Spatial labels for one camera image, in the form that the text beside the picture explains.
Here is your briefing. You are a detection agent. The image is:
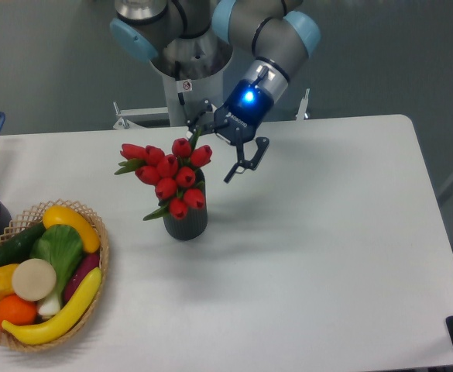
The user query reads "beige round disc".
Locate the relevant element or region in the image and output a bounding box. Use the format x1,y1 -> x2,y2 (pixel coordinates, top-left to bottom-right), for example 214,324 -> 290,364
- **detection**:
12,259 -> 57,301

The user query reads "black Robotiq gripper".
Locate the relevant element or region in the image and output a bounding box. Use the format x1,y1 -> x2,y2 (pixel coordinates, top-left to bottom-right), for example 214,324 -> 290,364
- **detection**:
185,79 -> 276,184

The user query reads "woven wicker basket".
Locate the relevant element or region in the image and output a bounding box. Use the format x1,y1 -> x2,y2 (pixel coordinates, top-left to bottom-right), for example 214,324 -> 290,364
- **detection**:
0,200 -> 109,352

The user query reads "orange fruit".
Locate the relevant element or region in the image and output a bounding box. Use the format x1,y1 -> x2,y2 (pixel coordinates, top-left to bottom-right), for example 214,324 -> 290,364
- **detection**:
0,294 -> 37,329

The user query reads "yellow banana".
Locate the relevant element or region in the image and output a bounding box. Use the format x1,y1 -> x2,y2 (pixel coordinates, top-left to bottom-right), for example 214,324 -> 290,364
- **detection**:
2,267 -> 102,346

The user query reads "green cucumber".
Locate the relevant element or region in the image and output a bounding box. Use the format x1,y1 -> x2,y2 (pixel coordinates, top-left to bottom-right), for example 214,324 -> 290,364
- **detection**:
0,223 -> 46,267

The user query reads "yellow squash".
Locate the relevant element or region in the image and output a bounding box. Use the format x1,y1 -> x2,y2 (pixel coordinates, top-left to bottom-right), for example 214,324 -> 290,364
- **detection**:
42,205 -> 101,253

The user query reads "green bok choy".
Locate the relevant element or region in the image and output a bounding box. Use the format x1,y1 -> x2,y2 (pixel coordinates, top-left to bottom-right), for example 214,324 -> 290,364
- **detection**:
29,225 -> 84,319

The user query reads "dark grey ribbed vase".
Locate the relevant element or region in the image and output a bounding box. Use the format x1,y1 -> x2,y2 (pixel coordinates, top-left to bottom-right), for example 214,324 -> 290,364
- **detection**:
163,166 -> 208,241

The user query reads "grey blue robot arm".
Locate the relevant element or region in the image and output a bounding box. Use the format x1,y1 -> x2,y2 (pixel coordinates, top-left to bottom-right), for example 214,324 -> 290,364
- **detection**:
110,1 -> 321,174

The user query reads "red tulip bouquet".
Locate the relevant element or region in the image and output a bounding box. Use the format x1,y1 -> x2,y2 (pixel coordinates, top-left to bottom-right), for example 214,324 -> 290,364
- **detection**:
115,130 -> 212,221

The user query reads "purple sweet potato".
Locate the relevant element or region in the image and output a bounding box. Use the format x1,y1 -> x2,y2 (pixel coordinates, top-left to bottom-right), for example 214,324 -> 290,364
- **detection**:
63,253 -> 100,304

